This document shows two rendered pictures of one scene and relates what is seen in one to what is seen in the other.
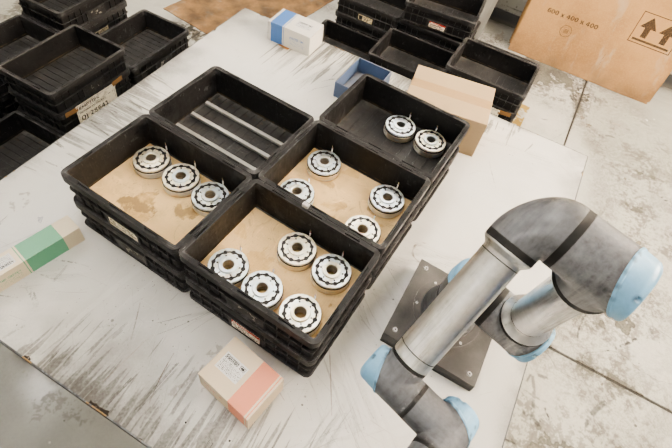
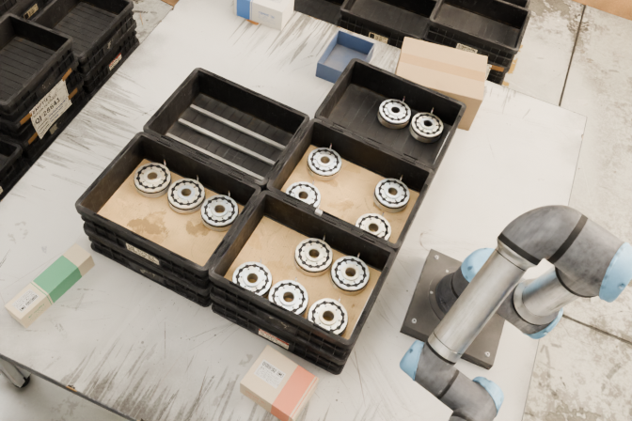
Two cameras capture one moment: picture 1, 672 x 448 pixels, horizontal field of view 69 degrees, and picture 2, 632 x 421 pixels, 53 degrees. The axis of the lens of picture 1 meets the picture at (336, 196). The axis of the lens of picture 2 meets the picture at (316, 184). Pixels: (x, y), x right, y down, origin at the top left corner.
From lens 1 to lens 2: 0.49 m
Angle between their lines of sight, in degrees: 5
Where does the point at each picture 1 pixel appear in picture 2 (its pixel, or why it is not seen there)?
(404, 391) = (440, 377)
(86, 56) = (25, 48)
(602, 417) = (618, 380)
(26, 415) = not seen: outside the picture
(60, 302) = (87, 331)
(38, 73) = not seen: outside the picture
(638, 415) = not seen: outside the picture
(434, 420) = (467, 397)
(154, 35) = (91, 8)
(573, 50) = not seen: outside the picture
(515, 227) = (522, 234)
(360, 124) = (353, 113)
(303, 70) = (278, 49)
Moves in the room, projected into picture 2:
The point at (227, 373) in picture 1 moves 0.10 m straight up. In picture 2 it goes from (266, 380) to (268, 366)
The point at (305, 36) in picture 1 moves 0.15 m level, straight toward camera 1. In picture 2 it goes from (276, 10) to (279, 38)
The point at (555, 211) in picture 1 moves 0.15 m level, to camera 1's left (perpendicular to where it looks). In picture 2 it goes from (553, 220) to (478, 212)
